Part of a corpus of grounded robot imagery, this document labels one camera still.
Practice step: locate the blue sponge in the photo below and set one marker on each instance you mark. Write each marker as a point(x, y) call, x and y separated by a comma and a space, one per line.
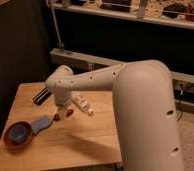
point(41, 124)

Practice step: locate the metal stand pole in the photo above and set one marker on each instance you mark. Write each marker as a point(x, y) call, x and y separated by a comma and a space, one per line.
point(60, 43)

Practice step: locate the grey baseboard rail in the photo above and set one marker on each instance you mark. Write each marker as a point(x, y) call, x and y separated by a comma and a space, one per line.
point(90, 62)

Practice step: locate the red pepper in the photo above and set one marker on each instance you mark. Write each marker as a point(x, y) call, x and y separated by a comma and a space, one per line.
point(58, 118)

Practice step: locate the wooden table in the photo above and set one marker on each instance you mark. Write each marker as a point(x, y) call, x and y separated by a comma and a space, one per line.
point(80, 140)

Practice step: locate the blue cup in bowl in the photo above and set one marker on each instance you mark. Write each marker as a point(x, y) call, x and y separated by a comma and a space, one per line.
point(18, 133)

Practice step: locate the black rectangular box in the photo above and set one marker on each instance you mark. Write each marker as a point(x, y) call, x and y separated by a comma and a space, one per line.
point(41, 96)

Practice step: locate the white plastic bottle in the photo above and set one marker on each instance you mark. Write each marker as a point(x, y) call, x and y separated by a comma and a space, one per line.
point(82, 103)

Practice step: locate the red bowl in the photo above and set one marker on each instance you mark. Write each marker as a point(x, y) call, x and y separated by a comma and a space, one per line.
point(12, 145)

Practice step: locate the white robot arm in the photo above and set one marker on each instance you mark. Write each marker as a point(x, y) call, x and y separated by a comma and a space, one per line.
point(144, 109)

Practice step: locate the cluttered wall shelf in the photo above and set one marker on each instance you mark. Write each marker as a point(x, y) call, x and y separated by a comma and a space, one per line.
point(177, 13)

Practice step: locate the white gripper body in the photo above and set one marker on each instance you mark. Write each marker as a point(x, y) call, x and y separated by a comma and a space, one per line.
point(63, 110)

